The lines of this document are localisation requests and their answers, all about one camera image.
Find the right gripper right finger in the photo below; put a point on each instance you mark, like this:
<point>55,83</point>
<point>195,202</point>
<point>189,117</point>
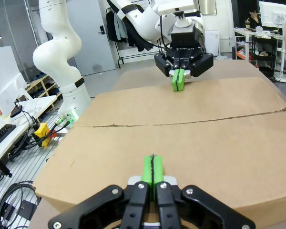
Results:
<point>158,171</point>

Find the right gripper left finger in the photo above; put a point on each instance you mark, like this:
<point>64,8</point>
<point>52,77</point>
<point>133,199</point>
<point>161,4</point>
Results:
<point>146,171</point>

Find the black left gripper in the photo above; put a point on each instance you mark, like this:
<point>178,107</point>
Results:
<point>183,53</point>

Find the large brown cardboard box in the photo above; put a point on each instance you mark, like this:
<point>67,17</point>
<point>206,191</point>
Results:
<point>181,133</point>

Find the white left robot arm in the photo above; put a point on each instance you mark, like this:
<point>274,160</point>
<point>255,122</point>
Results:
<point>59,55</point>

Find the white box appliance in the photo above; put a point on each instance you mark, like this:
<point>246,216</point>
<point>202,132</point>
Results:
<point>212,43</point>

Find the small orange box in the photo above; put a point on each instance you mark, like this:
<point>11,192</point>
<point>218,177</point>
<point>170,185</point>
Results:
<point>240,54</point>

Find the white desk with monitor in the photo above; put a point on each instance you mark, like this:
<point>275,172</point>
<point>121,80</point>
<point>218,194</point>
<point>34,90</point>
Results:
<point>243,32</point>

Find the rack with dark clothes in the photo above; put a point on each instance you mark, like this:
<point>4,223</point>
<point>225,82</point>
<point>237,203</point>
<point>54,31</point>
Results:
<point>113,26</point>

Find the seated person in black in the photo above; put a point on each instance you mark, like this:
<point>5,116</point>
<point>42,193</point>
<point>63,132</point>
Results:
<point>252,20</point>

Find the black metal cart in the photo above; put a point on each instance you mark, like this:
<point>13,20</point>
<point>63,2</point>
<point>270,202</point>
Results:
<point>264,55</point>

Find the grey door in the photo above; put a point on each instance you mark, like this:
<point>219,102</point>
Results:
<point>93,35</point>

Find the white computer monitor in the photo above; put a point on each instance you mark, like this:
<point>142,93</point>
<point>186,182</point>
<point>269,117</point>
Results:
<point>274,14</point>

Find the yellow connector block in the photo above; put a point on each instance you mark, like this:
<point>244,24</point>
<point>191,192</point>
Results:
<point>41,130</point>

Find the wooden cubby shoe shelf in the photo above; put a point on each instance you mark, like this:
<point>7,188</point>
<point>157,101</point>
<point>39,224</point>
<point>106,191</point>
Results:
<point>44,87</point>

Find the white worktable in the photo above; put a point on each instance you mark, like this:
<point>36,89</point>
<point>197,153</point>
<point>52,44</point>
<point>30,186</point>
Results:
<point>31,105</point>

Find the black stand leg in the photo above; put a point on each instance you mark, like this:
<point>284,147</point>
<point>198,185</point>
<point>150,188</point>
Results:
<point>0,163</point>

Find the black computer keyboard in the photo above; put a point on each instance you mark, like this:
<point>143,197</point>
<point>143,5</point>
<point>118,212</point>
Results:
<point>2,134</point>

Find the white flat panel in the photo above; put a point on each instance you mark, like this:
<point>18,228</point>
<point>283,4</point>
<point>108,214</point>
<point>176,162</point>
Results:
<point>7,71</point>

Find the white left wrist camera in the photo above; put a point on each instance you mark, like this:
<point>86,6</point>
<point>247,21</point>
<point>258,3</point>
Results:
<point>174,6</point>

